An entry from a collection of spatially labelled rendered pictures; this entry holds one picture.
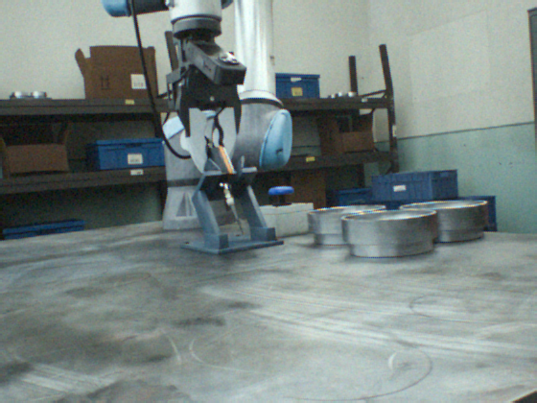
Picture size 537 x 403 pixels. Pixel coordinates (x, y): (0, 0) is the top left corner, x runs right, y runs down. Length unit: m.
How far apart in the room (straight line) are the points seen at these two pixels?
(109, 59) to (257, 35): 3.13
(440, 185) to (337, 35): 2.20
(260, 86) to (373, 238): 0.63
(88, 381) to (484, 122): 5.06
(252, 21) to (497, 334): 0.99
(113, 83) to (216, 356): 3.99
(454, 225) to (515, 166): 4.43
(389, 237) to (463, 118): 4.84
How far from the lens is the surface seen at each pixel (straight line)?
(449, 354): 0.31
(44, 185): 4.01
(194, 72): 0.81
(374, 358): 0.31
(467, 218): 0.69
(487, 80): 5.28
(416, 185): 4.55
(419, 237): 0.61
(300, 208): 0.87
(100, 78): 4.27
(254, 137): 1.11
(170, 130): 1.16
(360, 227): 0.61
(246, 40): 1.21
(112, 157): 4.22
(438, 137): 5.59
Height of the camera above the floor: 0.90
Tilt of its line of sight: 3 degrees down
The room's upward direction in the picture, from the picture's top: 5 degrees counter-clockwise
